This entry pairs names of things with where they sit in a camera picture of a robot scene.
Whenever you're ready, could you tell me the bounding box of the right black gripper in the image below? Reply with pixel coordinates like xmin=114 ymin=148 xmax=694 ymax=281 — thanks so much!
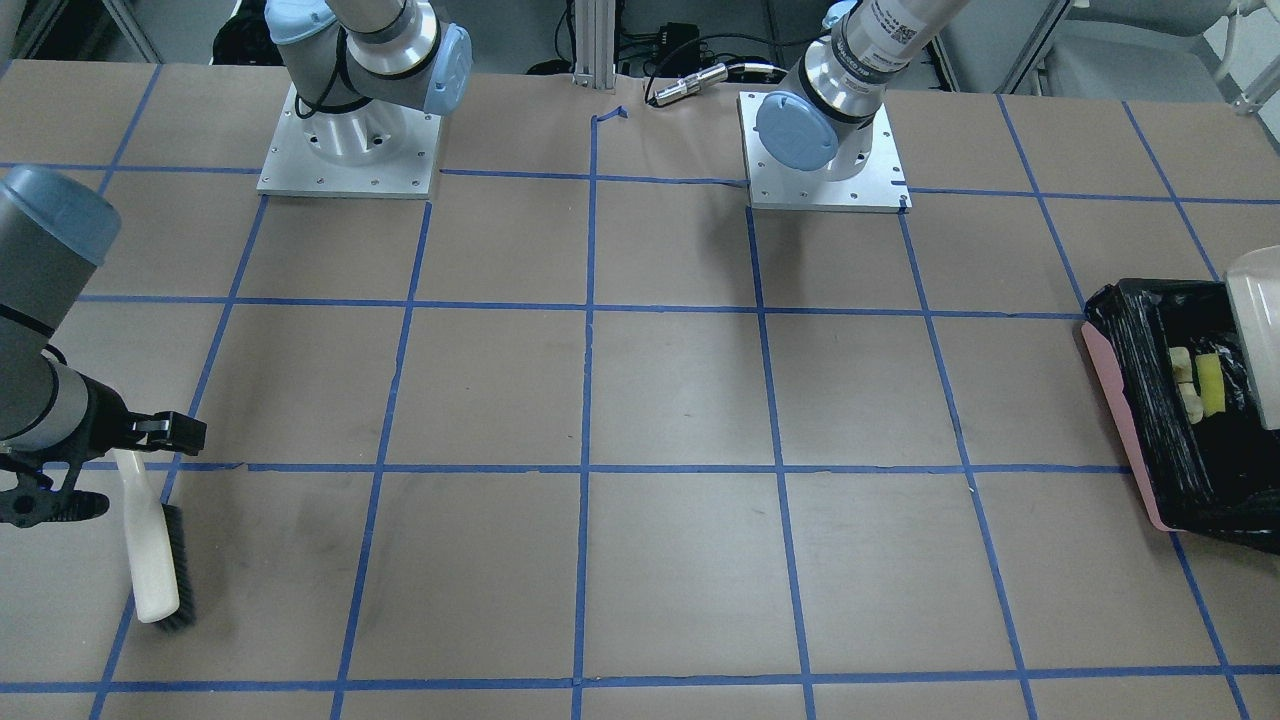
xmin=1 ymin=375 xmax=209 ymax=529

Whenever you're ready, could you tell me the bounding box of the white hand brush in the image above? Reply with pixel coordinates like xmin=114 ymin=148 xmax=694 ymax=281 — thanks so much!
xmin=111 ymin=448 xmax=196 ymax=633

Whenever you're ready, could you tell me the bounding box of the toy croissant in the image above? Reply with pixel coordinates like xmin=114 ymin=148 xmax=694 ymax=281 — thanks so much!
xmin=1167 ymin=347 xmax=1204 ymax=425

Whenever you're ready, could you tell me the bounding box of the beige plastic dustpan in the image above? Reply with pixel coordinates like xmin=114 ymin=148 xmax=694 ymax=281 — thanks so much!
xmin=1225 ymin=246 xmax=1279 ymax=430

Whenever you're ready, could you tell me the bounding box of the yellow green sponge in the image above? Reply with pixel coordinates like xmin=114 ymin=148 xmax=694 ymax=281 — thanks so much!
xmin=1194 ymin=354 xmax=1226 ymax=418

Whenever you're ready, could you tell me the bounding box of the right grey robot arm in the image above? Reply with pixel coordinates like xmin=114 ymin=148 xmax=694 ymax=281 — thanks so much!
xmin=1 ymin=165 xmax=207 ymax=528

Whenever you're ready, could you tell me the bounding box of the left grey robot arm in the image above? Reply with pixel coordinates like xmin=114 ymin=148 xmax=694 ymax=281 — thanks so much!
xmin=754 ymin=1 xmax=966 ymax=181

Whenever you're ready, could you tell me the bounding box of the pink bin with black bag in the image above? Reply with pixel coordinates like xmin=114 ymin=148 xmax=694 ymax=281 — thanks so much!
xmin=1082 ymin=278 xmax=1279 ymax=553

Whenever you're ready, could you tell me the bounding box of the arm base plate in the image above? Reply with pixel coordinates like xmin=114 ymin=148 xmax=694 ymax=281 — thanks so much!
xmin=739 ymin=91 xmax=913 ymax=213
xmin=256 ymin=86 xmax=445 ymax=200

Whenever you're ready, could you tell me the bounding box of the aluminium frame post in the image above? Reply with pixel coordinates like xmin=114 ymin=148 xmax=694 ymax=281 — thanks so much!
xmin=572 ymin=0 xmax=617 ymax=94

